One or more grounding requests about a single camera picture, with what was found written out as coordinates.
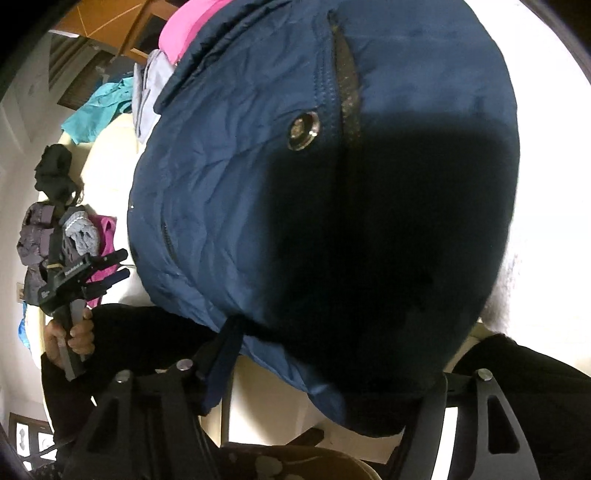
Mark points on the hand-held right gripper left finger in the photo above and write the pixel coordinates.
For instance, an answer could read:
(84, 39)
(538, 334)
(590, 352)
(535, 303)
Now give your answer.
(221, 369)

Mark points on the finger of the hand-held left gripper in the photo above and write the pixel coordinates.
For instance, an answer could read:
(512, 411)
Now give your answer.
(111, 258)
(113, 280)

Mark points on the black garment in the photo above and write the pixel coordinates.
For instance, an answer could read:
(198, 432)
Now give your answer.
(55, 170)

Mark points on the wooden cabinet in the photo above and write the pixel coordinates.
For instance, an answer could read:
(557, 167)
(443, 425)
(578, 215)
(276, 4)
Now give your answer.
(101, 18)

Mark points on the person's left forearm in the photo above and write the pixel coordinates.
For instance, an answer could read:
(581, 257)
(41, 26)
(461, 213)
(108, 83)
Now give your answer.
(138, 337)

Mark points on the grey knitted garment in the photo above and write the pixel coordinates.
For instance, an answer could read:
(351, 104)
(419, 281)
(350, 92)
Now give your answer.
(81, 230)

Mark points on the dark slatted shutter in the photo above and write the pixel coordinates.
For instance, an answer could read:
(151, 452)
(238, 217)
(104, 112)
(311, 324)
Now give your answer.
(74, 69)

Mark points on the pink garment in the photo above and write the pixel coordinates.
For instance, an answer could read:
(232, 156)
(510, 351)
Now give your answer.
(184, 32)

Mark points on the person's left hand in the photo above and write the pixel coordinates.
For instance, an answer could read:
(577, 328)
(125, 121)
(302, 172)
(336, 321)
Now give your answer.
(82, 339)

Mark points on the purple grey padded jacket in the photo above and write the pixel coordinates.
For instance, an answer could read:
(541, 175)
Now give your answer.
(34, 235)

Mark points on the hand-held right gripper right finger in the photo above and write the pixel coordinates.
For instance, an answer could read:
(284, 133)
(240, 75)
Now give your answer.
(471, 424)

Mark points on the navy blue padded jacket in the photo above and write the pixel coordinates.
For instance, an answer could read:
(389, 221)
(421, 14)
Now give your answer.
(231, 161)

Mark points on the blue cloth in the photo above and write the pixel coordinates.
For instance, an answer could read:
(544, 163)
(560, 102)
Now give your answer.
(24, 330)

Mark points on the teal garment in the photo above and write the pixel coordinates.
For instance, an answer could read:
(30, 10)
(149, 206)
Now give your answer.
(97, 110)

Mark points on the magenta garment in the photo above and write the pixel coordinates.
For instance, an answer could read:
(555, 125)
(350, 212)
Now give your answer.
(107, 235)

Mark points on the light grey garment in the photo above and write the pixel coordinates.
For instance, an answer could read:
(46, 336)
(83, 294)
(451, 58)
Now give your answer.
(150, 92)

